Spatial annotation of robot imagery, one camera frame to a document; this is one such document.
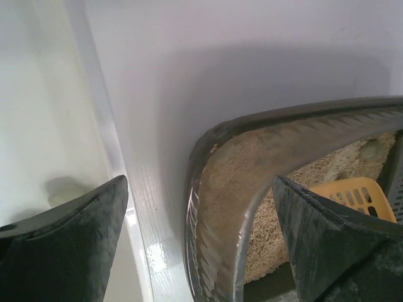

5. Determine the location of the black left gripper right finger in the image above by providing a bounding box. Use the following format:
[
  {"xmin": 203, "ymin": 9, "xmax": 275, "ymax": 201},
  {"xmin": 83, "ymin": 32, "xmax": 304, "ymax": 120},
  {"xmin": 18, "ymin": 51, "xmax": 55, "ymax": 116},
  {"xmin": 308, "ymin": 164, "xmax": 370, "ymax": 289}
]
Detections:
[{"xmin": 272, "ymin": 176, "xmax": 402, "ymax": 301}]

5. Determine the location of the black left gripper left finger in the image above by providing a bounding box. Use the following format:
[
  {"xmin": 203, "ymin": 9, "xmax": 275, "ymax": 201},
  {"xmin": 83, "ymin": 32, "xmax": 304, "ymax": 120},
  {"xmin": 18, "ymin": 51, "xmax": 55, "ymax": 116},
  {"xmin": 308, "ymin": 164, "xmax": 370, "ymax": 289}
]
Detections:
[{"xmin": 1, "ymin": 175, "xmax": 128, "ymax": 301}]

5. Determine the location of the grey-green litter clump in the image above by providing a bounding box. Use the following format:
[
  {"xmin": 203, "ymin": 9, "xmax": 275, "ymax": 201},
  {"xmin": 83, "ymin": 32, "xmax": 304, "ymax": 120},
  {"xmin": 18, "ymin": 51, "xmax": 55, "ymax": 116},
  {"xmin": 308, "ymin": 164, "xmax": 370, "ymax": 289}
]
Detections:
[
  {"xmin": 360, "ymin": 139, "xmax": 383, "ymax": 160},
  {"xmin": 48, "ymin": 185, "xmax": 86, "ymax": 208}
]

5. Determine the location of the orange plastic litter scoop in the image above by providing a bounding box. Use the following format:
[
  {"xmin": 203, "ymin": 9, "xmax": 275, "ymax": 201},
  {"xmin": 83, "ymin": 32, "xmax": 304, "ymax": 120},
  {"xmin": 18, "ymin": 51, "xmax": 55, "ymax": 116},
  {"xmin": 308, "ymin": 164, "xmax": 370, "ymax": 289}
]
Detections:
[{"xmin": 310, "ymin": 177, "xmax": 397, "ymax": 223}]

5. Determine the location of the dark grey litter box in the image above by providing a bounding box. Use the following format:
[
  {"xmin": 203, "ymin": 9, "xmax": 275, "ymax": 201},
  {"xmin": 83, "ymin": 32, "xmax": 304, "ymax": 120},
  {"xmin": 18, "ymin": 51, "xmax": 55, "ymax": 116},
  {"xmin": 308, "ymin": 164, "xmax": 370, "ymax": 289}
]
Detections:
[{"xmin": 184, "ymin": 96, "xmax": 402, "ymax": 301}]

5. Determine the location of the white plastic waste tub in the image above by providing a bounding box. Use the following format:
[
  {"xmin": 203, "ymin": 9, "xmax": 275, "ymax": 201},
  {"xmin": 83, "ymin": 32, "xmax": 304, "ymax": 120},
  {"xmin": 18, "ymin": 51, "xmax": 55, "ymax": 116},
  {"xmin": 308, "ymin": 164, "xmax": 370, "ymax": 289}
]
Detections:
[{"xmin": 1, "ymin": 1, "xmax": 152, "ymax": 301}]

